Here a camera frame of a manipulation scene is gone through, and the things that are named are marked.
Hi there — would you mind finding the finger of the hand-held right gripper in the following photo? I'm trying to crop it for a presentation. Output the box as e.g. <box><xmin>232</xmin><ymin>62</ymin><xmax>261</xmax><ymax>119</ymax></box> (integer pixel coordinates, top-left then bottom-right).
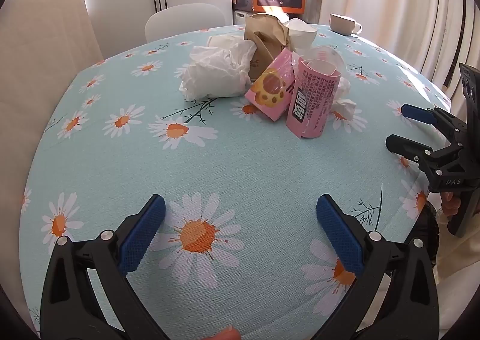
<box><xmin>385</xmin><ymin>134</ymin><xmax>471</xmax><ymax>176</ymax></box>
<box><xmin>400</xmin><ymin>103</ymin><xmax>467</xmax><ymax>146</ymax></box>

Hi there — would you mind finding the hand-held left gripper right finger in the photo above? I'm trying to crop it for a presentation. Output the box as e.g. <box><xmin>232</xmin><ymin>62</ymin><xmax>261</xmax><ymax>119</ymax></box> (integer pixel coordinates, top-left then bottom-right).
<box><xmin>316</xmin><ymin>194</ymin><xmax>440</xmax><ymax>340</ymax></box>

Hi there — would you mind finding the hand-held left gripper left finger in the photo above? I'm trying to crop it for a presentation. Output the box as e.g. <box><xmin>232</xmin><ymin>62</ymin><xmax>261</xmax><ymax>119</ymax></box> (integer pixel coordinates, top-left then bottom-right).
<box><xmin>39</xmin><ymin>194</ymin><xmax>167</xmax><ymax>340</ymax></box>

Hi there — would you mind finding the small white tissue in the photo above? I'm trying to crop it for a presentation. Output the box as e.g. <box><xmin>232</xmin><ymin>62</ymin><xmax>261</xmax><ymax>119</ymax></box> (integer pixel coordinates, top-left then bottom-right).
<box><xmin>330</xmin><ymin>77</ymin><xmax>357</xmax><ymax>121</ymax></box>

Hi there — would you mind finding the pink packet with black print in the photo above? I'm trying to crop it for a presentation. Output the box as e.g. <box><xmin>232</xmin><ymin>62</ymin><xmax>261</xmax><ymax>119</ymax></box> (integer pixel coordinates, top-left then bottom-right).
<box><xmin>286</xmin><ymin>58</ymin><xmax>341</xmax><ymax>139</ymax></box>

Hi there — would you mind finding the crushed white paper cup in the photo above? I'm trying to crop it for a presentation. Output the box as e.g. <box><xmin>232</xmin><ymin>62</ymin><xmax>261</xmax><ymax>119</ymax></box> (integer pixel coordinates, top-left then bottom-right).
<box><xmin>287</xmin><ymin>19</ymin><xmax>317</xmax><ymax>52</ymax></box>

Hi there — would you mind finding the pink paw print packet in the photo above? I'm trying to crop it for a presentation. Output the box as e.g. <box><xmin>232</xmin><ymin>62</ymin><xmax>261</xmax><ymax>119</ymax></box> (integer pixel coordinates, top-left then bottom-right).
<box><xmin>244</xmin><ymin>49</ymin><xmax>301</xmax><ymax>122</ymax></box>

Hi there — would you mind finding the brown paper bag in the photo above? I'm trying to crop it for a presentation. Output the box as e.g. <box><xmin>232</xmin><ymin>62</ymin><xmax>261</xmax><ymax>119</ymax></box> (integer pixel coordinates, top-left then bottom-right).
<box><xmin>244</xmin><ymin>13</ymin><xmax>297</xmax><ymax>80</ymax></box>

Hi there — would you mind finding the person's right forearm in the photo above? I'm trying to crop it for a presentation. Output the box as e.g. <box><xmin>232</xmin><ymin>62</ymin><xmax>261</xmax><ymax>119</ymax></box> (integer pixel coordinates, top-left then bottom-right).
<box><xmin>437</xmin><ymin>212</ymin><xmax>480</xmax><ymax>281</ymax></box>

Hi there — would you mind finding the person's right hand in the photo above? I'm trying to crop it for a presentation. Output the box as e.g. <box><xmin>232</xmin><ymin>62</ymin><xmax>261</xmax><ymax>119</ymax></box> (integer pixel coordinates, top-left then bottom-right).
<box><xmin>440</xmin><ymin>191</ymin><xmax>464</xmax><ymax>218</ymax></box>

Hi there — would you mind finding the person's left hand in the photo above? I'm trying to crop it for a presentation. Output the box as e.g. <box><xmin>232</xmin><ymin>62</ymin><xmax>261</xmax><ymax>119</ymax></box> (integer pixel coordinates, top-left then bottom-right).
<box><xmin>200</xmin><ymin>326</ymin><xmax>241</xmax><ymax>340</ymax></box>

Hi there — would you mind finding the white mug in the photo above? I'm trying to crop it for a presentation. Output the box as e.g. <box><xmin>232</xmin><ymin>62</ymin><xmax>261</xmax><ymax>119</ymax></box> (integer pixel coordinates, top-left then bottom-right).
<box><xmin>329</xmin><ymin>13</ymin><xmax>364</xmax><ymax>36</ymax></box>

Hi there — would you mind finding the daisy print tablecloth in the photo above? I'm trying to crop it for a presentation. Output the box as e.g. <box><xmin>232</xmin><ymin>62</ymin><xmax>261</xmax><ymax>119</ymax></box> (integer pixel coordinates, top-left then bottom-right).
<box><xmin>19</xmin><ymin>23</ymin><xmax>452</xmax><ymax>340</ymax></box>

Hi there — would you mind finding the white appliance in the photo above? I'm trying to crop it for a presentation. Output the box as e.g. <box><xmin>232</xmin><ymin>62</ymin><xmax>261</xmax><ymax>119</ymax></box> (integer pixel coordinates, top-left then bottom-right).
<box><xmin>232</xmin><ymin>9</ymin><xmax>263</xmax><ymax>26</ymax></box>

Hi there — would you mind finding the white chair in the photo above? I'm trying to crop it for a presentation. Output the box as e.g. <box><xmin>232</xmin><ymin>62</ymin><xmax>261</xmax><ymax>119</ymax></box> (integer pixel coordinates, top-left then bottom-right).
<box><xmin>144</xmin><ymin>3</ymin><xmax>226</xmax><ymax>42</ymax></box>

